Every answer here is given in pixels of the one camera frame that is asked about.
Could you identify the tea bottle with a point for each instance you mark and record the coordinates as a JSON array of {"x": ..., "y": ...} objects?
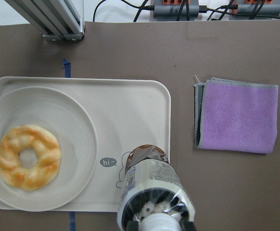
[{"x": 153, "y": 198}]

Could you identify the cream serving tray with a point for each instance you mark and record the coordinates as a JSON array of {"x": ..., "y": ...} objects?
[{"x": 97, "y": 122}]

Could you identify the cream plate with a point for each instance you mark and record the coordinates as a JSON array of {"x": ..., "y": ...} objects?
[{"x": 69, "y": 122}]

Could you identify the purple folded cloth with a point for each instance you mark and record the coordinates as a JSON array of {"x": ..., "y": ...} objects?
[{"x": 235, "y": 116}]

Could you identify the glazed donut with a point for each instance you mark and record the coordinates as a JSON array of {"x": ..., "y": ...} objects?
[{"x": 30, "y": 157}]

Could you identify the grey power adapter right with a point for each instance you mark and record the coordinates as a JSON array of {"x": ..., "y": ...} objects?
[{"x": 255, "y": 9}]

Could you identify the aluminium frame post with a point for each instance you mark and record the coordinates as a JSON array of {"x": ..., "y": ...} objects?
[{"x": 56, "y": 20}]

